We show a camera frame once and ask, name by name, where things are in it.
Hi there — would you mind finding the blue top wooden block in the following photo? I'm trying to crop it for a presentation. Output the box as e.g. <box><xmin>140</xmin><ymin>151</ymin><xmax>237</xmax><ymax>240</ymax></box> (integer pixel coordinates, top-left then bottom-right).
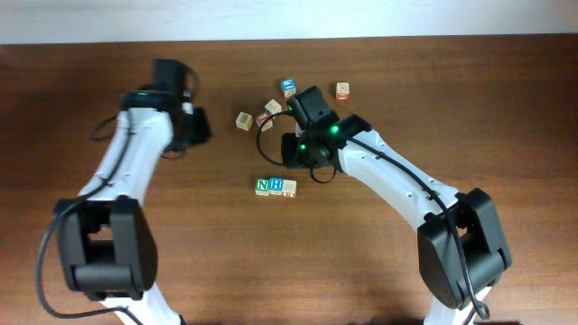
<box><xmin>281</xmin><ymin>79</ymin><xmax>297</xmax><ymax>98</ymax></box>

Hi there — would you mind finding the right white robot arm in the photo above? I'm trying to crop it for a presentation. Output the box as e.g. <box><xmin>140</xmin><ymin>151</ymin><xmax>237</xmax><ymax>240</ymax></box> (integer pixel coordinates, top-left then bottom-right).
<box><xmin>282</xmin><ymin>86</ymin><xmax>512</xmax><ymax>324</ymax></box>

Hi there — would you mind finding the blue H wooden block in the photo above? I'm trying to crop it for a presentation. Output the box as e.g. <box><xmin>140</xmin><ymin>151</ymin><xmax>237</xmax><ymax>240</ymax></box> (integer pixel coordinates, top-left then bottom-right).
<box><xmin>268</xmin><ymin>177</ymin><xmax>284</xmax><ymax>195</ymax></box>

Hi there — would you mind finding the plain top blue-side block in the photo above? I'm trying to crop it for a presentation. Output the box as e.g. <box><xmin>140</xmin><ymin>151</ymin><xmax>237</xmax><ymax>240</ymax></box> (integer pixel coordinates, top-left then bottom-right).
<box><xmin>265</xmin><ymin>99</ymin><xmax>283</xmax><ymax>115</ymax></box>

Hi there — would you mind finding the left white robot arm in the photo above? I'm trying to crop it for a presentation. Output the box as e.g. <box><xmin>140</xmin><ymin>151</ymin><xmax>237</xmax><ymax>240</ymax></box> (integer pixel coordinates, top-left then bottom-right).
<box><xmin>39</xmin><ymin>59</ymin><xmax>211</xmax><ymax>324</ymax></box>

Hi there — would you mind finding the green N wooden block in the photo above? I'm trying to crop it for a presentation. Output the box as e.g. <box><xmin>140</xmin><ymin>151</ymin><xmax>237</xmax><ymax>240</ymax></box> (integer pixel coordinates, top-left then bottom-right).
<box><xmin>255</xmin><ymin>179</ymin><xmax>270</xmax><ymax>196</ymax></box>

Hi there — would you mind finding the far right red block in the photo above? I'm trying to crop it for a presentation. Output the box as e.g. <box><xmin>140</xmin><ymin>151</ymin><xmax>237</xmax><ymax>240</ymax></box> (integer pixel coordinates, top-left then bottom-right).
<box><xmin>335</xmin><ymin>82</ymin><xmax>350</xmax><ymax>101</ymax></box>

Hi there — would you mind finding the red I wooden block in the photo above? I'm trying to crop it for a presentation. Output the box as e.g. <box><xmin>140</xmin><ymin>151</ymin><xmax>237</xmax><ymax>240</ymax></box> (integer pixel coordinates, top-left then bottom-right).
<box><xmin>256</xmin><ymin>111</ymin><xmax>273</xmax><ymax>132</ymax></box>

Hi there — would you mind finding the number 2 wooden block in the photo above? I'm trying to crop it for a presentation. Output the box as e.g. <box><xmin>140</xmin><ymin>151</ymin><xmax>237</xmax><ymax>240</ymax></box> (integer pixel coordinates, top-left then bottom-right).
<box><xmin>282</xmin><ymin>180</ymin><xmax>297</xmax><ymax>198</ymax></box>

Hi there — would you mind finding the pineapple wooden block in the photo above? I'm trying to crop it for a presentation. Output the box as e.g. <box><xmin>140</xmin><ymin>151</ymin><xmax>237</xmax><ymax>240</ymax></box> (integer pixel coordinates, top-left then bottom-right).
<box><xmin>236</xmin><ymin>112</ymin><xmax>253</xmax><ymax>132</ymax></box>

